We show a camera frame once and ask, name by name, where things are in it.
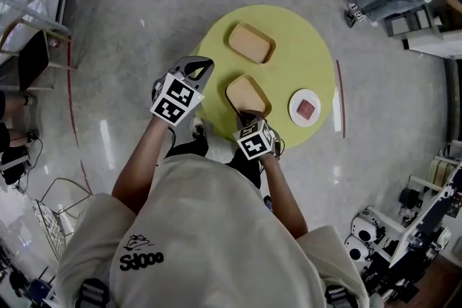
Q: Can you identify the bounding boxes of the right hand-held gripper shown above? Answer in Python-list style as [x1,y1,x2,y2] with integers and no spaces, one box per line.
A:
[232,110,282,162]

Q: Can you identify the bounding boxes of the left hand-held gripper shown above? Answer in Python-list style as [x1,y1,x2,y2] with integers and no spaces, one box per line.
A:
[149,56,215,128]

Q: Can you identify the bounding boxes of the person's right forearm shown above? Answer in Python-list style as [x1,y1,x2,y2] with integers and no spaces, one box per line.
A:
[259,151,310,239]

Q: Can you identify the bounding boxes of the person's left forearm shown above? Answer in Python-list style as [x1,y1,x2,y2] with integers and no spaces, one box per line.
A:
[111,117,170,216]

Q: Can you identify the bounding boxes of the brown square block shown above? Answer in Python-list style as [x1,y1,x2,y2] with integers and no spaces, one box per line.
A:
[296,100,315,118]

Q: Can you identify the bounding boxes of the white round plate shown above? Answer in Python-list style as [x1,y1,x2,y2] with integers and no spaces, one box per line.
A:
[288,88,322,128]

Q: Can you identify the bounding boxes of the person's black shorts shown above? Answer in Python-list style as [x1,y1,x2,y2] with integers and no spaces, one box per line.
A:
[165,139,262,189]

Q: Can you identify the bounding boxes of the person's white black shoe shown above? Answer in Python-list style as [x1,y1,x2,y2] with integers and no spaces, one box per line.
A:
[190,115,207,141]

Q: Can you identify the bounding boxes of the round table with green cloth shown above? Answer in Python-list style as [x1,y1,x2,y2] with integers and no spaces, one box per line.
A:
[190,4,336,149]

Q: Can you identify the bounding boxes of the red floor tape strip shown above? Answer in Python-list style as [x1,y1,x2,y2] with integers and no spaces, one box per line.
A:
[66,43,94,195]
[336,60,347,138]

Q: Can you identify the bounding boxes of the person's cream printed shirt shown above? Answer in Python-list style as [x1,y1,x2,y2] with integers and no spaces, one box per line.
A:
[56,154,369,308]

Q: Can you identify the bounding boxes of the wooden chair with black seat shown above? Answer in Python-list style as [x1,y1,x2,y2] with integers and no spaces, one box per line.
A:
[0,19,79,93]

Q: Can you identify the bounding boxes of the white open cabinet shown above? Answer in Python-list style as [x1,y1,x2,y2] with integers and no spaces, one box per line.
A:
[384,0,462,58]

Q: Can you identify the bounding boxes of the white equipment stand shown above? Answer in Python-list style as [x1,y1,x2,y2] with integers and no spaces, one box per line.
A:
[366,160,462,264]

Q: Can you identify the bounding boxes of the black bag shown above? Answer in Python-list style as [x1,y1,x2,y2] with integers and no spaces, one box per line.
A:
[1,146,30,185]

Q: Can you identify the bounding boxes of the grey harness strap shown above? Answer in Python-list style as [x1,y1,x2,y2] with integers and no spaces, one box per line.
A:
[324,285,357,308]
[75,278,109,308]

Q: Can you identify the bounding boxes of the wire mesh basket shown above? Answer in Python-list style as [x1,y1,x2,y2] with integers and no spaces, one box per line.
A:
[32,200,73,260]

